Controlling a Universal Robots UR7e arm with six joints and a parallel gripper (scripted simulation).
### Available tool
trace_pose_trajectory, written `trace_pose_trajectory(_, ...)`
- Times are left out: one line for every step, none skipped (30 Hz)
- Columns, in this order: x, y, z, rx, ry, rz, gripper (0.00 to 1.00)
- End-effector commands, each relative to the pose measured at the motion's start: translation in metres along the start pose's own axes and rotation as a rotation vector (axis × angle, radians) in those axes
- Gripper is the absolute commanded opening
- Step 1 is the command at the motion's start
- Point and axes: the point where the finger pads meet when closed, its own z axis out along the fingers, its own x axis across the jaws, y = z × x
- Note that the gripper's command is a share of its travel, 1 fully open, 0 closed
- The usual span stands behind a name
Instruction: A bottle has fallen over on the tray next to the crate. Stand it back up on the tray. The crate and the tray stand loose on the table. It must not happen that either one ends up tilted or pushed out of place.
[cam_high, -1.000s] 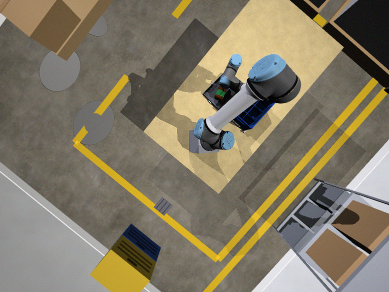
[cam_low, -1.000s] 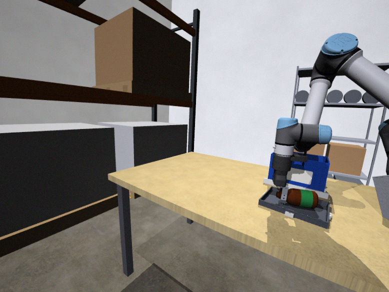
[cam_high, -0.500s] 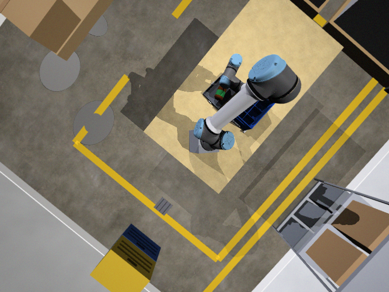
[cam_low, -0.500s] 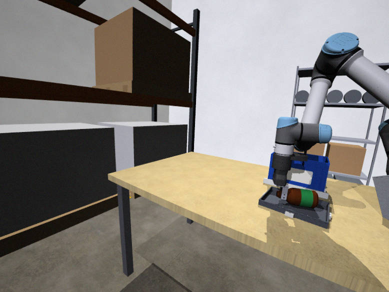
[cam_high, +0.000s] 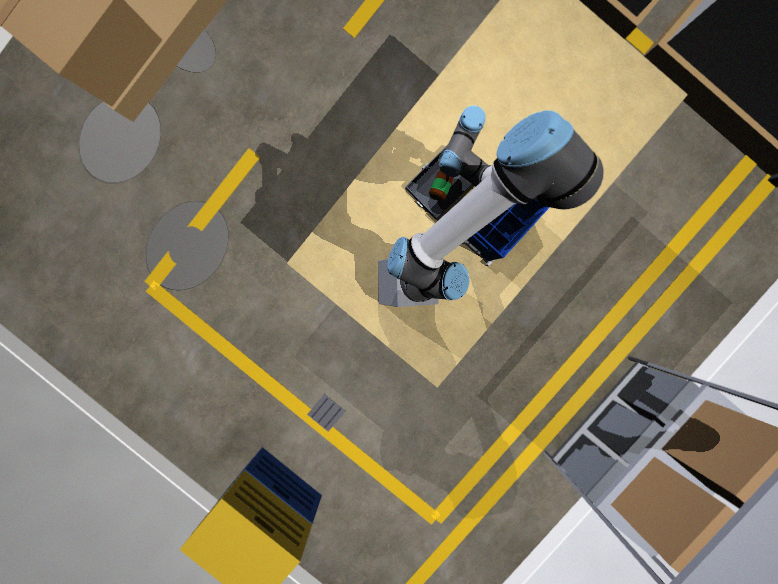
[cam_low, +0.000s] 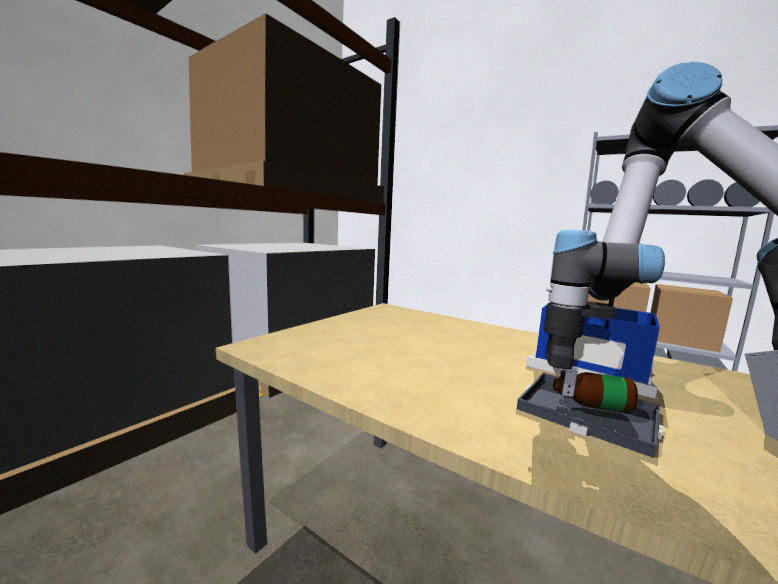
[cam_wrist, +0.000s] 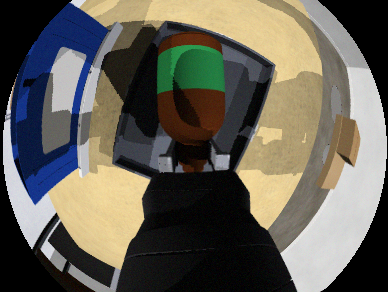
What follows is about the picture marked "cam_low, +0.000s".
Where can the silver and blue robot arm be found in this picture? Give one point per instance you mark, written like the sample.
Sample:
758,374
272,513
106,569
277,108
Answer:
677,108

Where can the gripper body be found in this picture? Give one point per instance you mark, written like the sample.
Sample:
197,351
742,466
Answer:
564,320

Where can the brown bottle with green label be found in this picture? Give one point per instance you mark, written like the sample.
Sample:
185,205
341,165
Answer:
606,392

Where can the blue plastic crate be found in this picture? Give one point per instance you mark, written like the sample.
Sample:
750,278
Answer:
614,347

